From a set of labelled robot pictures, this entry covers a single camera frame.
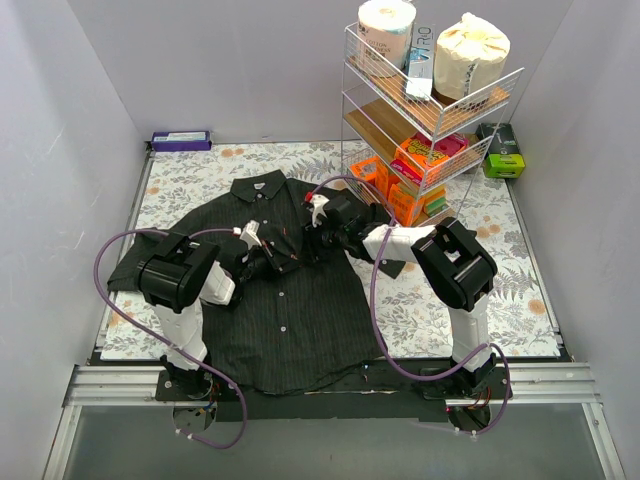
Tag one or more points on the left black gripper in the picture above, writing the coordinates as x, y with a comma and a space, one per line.
270, 256

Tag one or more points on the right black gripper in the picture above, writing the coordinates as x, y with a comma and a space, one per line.
318, 235

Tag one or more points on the black pinstriped shirt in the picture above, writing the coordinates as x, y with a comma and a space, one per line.
294, 333

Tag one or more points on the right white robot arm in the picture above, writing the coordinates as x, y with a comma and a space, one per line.
458, 269

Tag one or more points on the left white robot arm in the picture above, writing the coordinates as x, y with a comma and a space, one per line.
181, 274

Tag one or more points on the orange box left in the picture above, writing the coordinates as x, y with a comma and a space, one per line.
377, 175

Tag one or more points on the orange pink snack box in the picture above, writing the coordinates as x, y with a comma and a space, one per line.
421, 162

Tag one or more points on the floral tablecloth mat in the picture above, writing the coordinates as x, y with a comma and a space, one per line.
410, 318

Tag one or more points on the purple flat box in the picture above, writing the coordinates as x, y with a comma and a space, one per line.
182, 141

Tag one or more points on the blue white toothpaste box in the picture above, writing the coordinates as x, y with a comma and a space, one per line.
419, 65

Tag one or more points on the green black box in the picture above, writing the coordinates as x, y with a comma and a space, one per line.
503, 158

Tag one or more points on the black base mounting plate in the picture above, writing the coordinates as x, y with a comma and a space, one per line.
371, 390

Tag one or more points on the white toilet paper roll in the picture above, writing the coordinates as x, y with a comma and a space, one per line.
384, 30

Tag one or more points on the cream toilet paper roll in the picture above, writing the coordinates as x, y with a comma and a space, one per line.
469, 56

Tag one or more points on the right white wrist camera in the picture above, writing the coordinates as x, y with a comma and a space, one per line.
315, 204

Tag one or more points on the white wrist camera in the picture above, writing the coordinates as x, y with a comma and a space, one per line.
315, 204
249, 234

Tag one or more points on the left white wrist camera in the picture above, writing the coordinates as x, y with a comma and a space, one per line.
249, 234

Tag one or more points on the white wire shelf rack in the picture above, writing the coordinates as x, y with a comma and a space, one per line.
376, 111

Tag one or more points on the aluminium frame rail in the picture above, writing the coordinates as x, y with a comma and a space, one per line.
101, 386

